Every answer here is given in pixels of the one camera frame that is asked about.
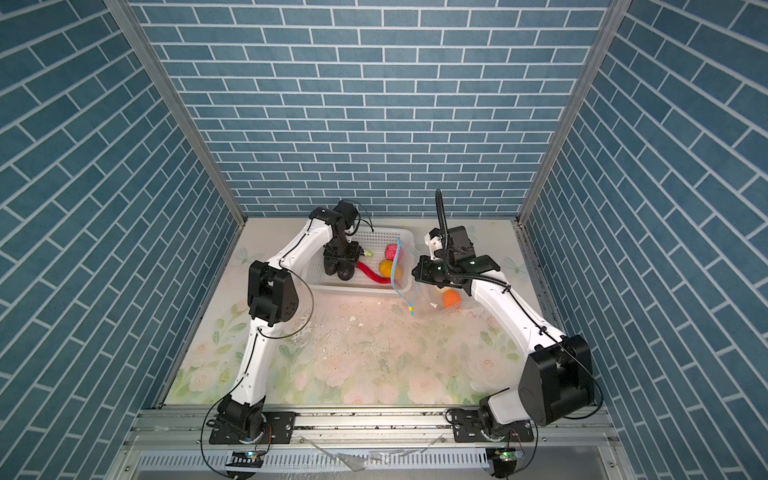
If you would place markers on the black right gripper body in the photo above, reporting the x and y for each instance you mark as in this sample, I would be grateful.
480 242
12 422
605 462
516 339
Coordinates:
434 271

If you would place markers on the yellow lemon food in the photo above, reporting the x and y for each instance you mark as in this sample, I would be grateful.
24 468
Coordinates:
386 268

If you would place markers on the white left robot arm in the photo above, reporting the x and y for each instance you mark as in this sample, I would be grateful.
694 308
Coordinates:
273 300

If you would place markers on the aluminium corner post left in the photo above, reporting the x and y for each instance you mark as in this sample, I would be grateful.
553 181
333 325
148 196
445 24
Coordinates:
129 25

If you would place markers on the red chili pepper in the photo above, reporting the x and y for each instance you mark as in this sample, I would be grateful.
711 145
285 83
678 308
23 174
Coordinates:
372 275

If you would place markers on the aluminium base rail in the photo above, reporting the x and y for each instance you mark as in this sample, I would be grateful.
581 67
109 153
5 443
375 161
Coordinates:
370 443

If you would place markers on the clear zip top bag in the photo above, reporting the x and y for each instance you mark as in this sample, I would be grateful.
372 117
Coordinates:
420 284

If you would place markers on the small orange tangerine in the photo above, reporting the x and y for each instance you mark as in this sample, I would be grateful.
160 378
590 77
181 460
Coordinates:
451 299

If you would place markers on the aluminium corner post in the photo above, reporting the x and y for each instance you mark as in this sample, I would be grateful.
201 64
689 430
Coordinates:
129 25
605 35

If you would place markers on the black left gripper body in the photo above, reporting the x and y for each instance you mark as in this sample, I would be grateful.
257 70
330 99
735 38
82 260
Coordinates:
342 249

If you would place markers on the black avocado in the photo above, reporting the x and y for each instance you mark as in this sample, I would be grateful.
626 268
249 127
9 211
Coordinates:
330 266
346 270

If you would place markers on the white perforated plastic basket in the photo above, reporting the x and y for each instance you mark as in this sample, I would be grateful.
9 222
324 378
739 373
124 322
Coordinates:
375 242

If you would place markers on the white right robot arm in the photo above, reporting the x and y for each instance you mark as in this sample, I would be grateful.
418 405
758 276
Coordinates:
556 380

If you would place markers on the aluminium corner post right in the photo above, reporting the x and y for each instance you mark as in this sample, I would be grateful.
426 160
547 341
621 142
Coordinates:
605 35

